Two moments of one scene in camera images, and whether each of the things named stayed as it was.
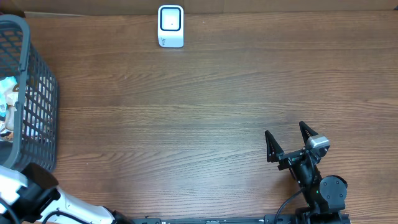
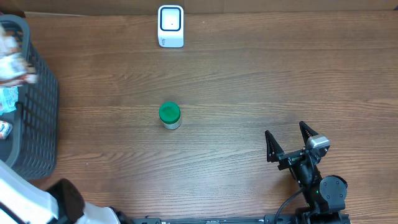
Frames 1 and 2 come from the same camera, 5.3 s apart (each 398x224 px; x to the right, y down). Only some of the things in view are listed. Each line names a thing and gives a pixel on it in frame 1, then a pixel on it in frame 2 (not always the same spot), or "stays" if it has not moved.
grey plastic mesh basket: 38,144 stays
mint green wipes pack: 7,96 stays
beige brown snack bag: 7,133 to 15,69
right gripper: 275,152 stays
